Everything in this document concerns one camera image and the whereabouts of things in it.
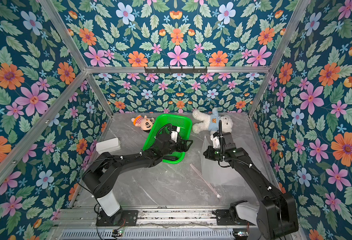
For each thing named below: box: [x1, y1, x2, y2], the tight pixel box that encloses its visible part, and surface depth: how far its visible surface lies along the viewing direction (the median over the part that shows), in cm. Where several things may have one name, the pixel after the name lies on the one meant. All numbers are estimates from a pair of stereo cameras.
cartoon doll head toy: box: [131, 114, 155, 133], surface depth 107 cm
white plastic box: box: [95, 137, 121, 154], surface depth 99 cm
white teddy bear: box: [192, 107, 234, 134], surface depth 107 cm
